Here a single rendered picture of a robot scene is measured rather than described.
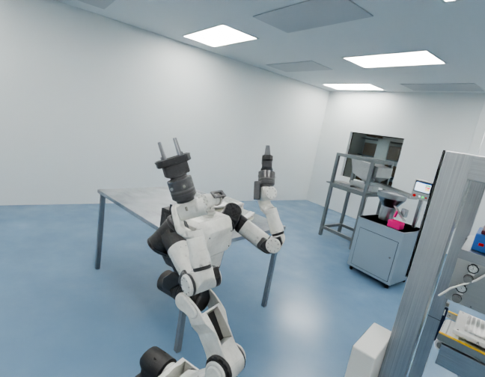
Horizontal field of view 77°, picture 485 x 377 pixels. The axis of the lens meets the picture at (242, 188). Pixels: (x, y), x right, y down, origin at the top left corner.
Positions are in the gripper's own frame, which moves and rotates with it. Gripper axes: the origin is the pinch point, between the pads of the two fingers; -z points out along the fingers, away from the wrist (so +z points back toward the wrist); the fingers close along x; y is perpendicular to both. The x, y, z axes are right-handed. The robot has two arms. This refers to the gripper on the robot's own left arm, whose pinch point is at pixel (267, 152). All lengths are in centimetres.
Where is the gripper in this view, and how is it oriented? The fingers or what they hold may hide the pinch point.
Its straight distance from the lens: 165.3
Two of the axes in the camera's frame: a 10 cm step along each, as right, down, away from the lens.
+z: -0.5, 9.8, -2.0
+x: -0.2, -2.0, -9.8
